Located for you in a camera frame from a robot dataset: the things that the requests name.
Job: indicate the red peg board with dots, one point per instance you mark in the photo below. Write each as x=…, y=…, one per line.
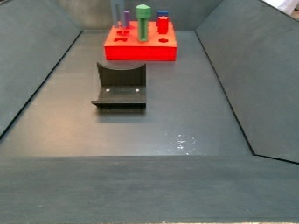
x=121, y=45

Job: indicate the purple rectangular peg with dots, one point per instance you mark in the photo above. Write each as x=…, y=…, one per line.
x=127, y=18

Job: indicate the green pentagon peg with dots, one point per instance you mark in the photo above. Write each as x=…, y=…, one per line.
x=143, y=14

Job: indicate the dark blue rounded peg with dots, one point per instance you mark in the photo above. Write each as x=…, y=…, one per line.
x=162, y=13

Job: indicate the blue double-square block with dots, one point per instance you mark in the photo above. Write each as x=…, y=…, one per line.
x=117, y=12

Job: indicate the black curved holder stand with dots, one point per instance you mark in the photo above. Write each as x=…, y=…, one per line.
x=121, y=86

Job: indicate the red star peg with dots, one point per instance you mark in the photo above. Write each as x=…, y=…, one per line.
x=163, y=24

